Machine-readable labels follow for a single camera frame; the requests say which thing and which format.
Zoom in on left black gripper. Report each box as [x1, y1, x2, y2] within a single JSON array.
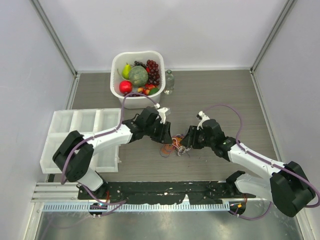
[[144, 119, 173, 144]]

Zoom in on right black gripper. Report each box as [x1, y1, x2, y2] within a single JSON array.
[[179, 125, 215, 149]]

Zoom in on coloured wire bundle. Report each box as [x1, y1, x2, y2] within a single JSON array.
[[159, 134, 193, 158]]

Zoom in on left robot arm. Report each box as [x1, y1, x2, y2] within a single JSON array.
[[52, 105, 173, 200]]

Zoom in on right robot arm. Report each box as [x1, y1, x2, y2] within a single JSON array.
[[180, 119, 318, 217]]

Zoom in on green lime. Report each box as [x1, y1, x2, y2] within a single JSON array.
[[149, 87, 159, 96]]

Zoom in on peach fruit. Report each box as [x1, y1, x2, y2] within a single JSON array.
[[137, 84, 156, 96]]

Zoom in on dark cherries front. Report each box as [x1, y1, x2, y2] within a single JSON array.
[[123, 92, 144, 97]]

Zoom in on clear plastic bottle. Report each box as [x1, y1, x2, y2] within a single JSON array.
[[163, 69, 175, 95]]

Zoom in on red grape bunch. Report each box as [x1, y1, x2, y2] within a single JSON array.
[[146, 59, 161, 86]]

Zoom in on red apple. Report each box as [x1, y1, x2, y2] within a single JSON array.
[[119, 80, 133, 94]]

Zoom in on green melon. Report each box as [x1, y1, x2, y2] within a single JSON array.
[[129, 66, 149, 88]]

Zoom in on white fruit basket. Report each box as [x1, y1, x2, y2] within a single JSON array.
[[110, 50, 166, 109]]

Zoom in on green pear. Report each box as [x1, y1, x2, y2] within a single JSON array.
[[121, 64, 132, 80]]

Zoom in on dark grape bunch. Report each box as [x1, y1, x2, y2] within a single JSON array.
[[134, 61, 147, 69]]

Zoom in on white compartment tray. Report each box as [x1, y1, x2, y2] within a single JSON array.
[[40, 108, 121, 174]]

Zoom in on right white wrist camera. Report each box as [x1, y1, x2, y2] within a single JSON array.
[[196, 111, 210, 130]]

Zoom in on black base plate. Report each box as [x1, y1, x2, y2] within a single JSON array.
[[76, 181, 255, 205]]

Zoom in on slotted cable duct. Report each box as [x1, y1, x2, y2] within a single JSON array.
[[42, 201, 230, 213]]

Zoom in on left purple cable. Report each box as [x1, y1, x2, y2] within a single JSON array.
[[60, 92, 161, 216]]

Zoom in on aluminium rail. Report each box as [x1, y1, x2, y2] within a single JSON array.
[[31, 182, 79, 202]]

